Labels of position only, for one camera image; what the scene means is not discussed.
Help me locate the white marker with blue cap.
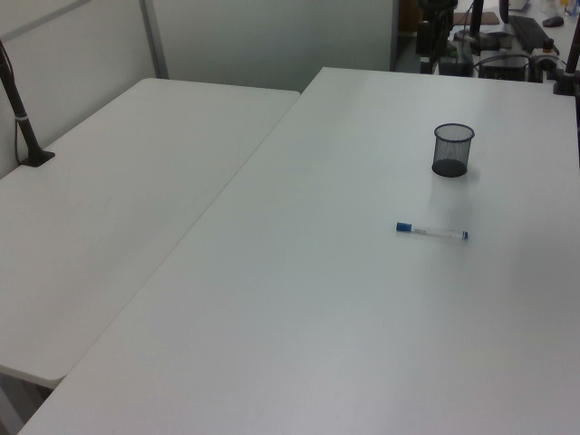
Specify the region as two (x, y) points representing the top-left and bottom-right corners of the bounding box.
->
(395, 221), (470, 241)

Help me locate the black mesh pen cup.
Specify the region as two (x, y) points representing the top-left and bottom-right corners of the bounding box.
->
(430, 122), (476, 178)

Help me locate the black equipment stand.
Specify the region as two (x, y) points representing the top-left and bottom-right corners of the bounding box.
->
(415, 0), (473, 76)

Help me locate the grey electronics box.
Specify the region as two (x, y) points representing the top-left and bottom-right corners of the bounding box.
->
(478, 50), (532, 82)

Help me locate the black monitor stand round base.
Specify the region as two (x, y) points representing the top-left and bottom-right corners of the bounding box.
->
(454, 0), (516, 52)

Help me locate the black keyboard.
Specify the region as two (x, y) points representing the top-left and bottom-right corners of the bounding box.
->
(508, 14), (550, 52)

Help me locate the grey metal partition post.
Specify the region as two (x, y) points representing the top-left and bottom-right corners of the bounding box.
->
(138, 0), (169, 81)

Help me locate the black camera pole with base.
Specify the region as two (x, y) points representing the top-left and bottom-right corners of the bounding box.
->
(0, 38), (56, 169)

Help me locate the small grey camera device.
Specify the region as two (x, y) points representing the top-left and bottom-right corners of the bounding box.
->
(530, 39), (562, 70)

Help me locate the black camera pole with clamp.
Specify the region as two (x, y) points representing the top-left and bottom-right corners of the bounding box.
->
(551, 26), (580, 96)

